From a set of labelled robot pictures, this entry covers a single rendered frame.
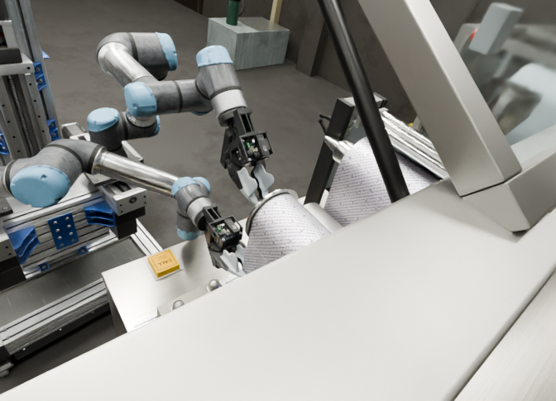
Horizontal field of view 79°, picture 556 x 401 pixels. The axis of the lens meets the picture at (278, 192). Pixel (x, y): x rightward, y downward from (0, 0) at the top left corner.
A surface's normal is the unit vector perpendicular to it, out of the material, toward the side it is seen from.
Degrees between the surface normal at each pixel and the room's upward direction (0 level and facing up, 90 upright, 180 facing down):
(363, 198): 92
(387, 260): 0
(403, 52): 90
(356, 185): 92
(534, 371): 0
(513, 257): 0
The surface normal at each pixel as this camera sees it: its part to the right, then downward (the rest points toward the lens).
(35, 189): 0.14, 0.62
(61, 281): 0.19, -0.76
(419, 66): -0.78, 0.27
